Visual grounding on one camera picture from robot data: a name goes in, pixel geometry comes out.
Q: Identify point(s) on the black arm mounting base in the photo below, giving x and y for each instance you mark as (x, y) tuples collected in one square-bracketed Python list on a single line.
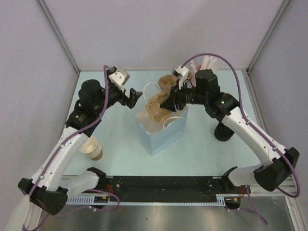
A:
[(169, 186)]

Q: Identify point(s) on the light blue paper bag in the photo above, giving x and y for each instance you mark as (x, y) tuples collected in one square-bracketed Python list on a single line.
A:
[(157, 136)]

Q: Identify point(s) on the stacked black cup lids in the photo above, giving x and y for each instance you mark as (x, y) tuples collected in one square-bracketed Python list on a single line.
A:
[(222, 132)]

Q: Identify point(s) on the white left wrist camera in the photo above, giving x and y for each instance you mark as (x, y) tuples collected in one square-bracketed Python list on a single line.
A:
[(118, 77)]

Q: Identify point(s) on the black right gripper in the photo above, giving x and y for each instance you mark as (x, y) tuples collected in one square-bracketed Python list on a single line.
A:
[(175, 98)]

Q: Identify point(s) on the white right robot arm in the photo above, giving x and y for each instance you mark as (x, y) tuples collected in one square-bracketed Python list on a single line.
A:
[(276, 161)]

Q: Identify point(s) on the stacked brown paper cups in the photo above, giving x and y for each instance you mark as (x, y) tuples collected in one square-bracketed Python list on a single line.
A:
[(92, 149)]

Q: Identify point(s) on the white slotted cable duct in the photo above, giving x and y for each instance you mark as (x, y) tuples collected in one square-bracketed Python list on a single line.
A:
[(104, 199)]

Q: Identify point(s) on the white wrapped straws bundle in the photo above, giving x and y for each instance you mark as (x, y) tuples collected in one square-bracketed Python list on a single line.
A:
[(209, 62)]

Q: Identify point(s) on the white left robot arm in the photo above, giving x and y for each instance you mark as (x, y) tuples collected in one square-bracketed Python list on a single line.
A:
[(44, 187)]

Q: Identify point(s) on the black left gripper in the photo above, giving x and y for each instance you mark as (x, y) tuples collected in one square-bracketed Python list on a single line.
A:
[(130, 101)]

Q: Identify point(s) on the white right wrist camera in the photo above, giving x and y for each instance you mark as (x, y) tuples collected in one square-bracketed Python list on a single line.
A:
[(181, 73)]

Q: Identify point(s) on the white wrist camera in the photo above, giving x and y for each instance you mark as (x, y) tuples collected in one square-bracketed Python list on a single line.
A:
[(118, 77), (181, 73)]

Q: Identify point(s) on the brown pulp carrier stack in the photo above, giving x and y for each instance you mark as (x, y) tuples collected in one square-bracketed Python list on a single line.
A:
[(166, 81)]

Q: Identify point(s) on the brown pulp cup carrier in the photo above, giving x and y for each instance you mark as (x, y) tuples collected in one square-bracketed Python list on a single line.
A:
[(157, 114)]

